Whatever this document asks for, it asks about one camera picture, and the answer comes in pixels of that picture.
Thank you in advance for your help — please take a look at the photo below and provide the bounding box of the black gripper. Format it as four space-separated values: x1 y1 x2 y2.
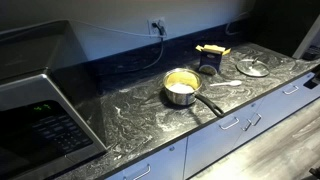
303 63 320 90

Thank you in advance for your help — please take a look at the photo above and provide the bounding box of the steel pot with black handle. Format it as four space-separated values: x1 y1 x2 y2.
162 68 225 118

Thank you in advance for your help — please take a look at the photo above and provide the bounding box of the black device with grill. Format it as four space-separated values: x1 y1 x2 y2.
301 44 320 62

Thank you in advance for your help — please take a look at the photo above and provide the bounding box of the white slanted panel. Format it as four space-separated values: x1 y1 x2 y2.
292 14 320 60

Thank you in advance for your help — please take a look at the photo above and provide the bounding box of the black stand foot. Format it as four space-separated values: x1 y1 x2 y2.
308 166 320 180

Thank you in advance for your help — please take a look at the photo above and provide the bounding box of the white kitchen cabinet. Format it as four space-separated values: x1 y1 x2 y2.
104 68 320 180

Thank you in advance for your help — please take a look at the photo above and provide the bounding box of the black and silver microwave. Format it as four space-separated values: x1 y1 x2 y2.
0 19 108 180

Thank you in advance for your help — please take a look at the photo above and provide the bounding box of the silver cabinet handle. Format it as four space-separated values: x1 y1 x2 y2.
132 163 152 180
219 116 240 131
250 113 263 127
282 85 300 96
242 119 253 132

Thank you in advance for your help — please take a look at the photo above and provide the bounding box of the looped white cable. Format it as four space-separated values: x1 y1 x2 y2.
225 11 249 36

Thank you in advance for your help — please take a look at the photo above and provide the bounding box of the grey cable with black plug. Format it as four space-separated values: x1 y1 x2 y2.
113 21 167 73

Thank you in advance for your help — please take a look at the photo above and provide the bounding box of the white wall outlet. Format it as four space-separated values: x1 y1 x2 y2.
147 17 168 37

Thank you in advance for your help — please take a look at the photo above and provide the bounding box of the thin white wall cable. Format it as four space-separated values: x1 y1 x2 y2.
68 19 163 38

